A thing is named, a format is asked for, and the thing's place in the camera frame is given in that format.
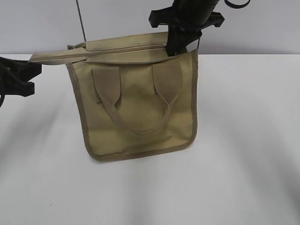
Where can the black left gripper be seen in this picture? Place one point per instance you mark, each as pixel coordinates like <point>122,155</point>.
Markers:
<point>15,77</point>

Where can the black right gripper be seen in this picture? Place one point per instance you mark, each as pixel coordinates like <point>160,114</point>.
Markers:
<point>185,20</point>

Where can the khaki yellow canvas bag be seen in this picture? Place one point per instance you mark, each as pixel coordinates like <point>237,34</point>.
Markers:
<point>133,99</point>

